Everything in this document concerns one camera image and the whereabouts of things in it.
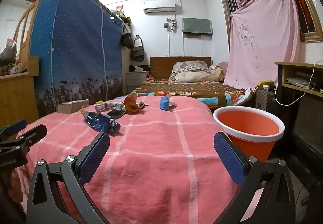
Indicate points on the white plastic basket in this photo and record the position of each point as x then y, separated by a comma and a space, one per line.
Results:
19, 68

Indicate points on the wooden bed headboard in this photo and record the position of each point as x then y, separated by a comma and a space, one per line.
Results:
161, 67

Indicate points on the wooden shelf desk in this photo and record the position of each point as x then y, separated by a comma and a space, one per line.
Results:
297, 66

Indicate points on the red hanging cloth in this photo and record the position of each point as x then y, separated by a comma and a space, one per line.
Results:
301, 4

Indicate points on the wall television with green cover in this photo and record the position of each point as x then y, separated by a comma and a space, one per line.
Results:
197, 25

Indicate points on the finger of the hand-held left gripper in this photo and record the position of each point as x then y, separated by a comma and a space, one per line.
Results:
34, 135
15, 127

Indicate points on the yellowish folded bedding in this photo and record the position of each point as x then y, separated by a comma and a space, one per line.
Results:
219, 72

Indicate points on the orange snack wrapper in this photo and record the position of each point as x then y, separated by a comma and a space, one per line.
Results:
131, 104

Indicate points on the orange bucket with white rim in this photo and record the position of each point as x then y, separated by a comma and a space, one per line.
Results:
247, 123

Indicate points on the stack of papers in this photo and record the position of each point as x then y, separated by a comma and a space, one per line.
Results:
300, 82

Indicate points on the black cabinet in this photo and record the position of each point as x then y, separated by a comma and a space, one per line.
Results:
307, 125

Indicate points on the black fan heater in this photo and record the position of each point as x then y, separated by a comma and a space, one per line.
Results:
263, 99

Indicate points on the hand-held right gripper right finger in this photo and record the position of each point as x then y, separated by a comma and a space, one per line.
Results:
229, 158

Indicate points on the black hanging bag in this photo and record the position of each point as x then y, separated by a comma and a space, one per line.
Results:
127, 39

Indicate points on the tissue box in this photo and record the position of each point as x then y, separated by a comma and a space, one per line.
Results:
73, 106

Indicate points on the white air conditioner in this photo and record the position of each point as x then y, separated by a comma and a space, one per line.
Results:
159, 7

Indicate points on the dark blue foil wrapper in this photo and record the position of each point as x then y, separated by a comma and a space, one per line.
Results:
99, 121

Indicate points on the grey plush toy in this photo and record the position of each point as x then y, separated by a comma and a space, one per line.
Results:
7, 51

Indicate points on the grey nightstand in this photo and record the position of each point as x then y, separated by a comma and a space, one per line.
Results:
135, 81

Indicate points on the wooden bunk bed frame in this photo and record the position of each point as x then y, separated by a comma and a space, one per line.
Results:
24, 24

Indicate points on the grey hanging bag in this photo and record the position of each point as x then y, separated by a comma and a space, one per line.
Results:
137, 51

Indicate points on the clutter on wardrobe top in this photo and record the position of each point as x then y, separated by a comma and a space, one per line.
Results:
122, 18

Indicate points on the red poster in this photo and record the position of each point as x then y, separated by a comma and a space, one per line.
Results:
119, 8

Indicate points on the wall socket cluster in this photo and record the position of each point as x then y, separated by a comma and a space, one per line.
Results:
171, 24

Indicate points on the silver white wrapper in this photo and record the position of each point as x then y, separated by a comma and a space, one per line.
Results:
103, 107

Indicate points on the beige pillow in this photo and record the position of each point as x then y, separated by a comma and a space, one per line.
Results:
191, 77

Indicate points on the yellow white power strip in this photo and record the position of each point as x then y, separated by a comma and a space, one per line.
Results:
266, 85

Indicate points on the floral pillow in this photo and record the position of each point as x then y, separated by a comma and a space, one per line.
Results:
190, 66

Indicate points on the pink hanging sheet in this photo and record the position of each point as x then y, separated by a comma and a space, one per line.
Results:
265, 37

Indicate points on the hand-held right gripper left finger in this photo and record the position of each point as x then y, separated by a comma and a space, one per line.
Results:
94, 158

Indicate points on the pink checked cloth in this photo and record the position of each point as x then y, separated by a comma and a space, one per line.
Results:
151, 163

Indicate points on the blue dotted wardrobe cover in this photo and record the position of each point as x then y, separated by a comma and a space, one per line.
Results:
75, 49

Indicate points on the colourful patterned bed sheet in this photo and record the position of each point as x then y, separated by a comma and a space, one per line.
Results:
181, 88

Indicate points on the dark green wrapper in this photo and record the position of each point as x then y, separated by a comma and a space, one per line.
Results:
117, 112

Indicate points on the light blue wrapper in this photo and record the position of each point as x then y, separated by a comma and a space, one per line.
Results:
164, 103

